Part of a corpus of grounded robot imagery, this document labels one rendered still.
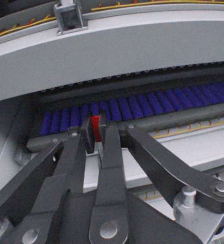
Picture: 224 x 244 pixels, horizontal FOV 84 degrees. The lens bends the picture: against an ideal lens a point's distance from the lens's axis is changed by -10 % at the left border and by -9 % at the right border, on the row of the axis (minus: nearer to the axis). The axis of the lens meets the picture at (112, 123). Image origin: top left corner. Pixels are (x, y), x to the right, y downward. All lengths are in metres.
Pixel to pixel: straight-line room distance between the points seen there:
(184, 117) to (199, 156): 0.07
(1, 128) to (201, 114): 0.34
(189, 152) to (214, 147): 0.05
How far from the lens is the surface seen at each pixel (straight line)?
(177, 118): 0.26
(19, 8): 0.34
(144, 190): 0.37
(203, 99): 0.32
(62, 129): 0.27
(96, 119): 0.18
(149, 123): 0.24
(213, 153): 0.27
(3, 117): 0.28
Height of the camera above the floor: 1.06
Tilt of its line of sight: 30 degrees down
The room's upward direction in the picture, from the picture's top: 10 degrees counter-clockwise
